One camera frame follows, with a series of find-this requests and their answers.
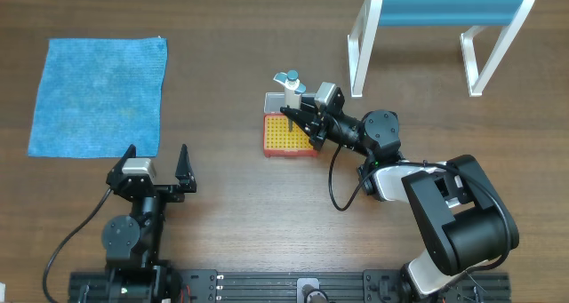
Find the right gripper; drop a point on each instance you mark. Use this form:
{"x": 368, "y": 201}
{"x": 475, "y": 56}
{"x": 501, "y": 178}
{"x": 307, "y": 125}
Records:
{"x": 329, "y": 121}

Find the white and blue stand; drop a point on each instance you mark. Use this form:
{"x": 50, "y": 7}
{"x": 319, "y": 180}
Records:
{"x": 444, "y": 7}

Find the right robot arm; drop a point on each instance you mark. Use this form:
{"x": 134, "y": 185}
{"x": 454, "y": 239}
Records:
{"x": 462, "y": 232}

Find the white pipette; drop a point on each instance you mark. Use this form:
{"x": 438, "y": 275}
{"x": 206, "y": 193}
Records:
{"x": 291, "y": 94}

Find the blue cloth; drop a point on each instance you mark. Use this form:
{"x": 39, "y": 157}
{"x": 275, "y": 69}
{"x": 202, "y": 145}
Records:
{"x": 98, "y": 98}

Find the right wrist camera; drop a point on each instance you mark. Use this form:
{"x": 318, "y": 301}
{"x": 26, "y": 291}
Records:
{"x": 325, "y": 94}

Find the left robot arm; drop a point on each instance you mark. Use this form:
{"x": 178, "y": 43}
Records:
{"x": 122, "y": 236}

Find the mounting rail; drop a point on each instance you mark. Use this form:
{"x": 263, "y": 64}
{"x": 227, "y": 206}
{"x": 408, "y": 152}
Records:
{"x": 266, "y": 287}

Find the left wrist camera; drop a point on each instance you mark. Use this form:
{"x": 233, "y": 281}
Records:
{"x": 138, "y": 167}

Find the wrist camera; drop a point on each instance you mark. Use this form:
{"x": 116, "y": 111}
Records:
{"x": 138, "y": 167}
{"x": 325, "y": 94}

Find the red and yellow tip box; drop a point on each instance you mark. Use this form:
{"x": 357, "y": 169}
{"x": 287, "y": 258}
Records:
{"x": 280, "y": 139}

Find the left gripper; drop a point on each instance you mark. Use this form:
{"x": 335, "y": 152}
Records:
{"x": 151, "y": 191}

